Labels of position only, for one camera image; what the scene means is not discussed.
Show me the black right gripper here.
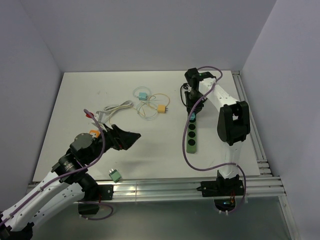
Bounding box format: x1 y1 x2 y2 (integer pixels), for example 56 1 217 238
185 90 205 115

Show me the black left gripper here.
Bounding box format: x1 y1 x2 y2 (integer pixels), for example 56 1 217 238
85 123 141 164

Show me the teal dual usb charger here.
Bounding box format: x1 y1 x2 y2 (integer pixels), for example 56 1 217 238
189 112 196 123

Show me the yellow charger plug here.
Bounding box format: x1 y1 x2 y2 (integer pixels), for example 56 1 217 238
157 104 168 114

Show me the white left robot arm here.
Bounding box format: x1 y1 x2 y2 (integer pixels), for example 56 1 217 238
0 124 141 240

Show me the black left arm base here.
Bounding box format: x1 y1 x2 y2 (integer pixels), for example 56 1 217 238
77 184 114 221

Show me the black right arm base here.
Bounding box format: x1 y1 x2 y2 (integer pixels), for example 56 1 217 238
196 177 246 215

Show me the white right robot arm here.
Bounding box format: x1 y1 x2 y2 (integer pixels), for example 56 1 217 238
182 66 251 195

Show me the green charger plug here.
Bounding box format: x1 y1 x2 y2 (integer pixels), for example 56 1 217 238
109 168 122 183

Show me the orange power strip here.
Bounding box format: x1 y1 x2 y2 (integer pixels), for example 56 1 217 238
89 129 101 138

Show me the green power strip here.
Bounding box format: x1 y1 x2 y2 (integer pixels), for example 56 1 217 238
185 115 197 154

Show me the black power cord with plug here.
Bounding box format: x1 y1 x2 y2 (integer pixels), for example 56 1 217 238
180 83 193 106

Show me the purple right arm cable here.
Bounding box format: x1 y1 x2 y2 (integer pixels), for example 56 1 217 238
181 65 247 213

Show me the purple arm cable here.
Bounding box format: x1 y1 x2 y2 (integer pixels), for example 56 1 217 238
181 65 247 213
0 108 116 226

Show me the white power strip cord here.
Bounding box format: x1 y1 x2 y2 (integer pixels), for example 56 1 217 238
102 99 135 120

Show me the teal charger plug with cable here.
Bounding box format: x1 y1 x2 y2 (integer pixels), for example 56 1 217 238
132 86 158 121

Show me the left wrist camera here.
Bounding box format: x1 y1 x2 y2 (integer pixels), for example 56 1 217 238
93 110 111 130

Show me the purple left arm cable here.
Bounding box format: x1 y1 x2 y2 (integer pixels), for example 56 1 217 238
0 108 116 226

